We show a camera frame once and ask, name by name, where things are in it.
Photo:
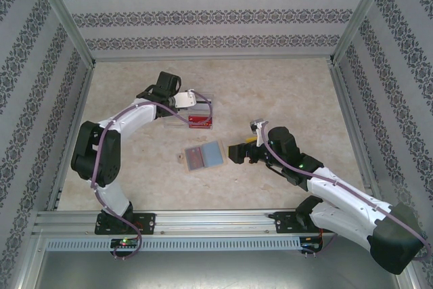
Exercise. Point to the clear acrylic card organizer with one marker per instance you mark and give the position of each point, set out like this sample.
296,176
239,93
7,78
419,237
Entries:
176,125

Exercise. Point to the single red card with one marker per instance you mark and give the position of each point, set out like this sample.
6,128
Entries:
195,159

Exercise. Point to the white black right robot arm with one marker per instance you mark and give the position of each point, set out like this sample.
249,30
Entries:
348,211

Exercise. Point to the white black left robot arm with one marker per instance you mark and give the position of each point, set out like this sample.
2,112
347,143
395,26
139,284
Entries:
98,160

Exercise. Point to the red VIP card stack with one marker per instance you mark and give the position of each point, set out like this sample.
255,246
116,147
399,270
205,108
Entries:
201,122

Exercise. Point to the grey metal shelf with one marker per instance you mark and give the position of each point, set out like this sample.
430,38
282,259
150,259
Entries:
216,272

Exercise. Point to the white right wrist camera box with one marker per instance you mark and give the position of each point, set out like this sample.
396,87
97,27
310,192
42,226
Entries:
258,127

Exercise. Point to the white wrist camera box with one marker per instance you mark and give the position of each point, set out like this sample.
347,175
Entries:
185,100
258,127

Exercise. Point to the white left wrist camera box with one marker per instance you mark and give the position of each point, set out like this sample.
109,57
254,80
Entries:
185,100

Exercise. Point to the aluminium side rail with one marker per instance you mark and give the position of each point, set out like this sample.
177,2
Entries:
348,116

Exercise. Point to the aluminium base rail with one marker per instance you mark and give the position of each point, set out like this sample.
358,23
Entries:
216,221

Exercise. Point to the aluminium frame post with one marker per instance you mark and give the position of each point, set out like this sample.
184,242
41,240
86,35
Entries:
359,15
64,15

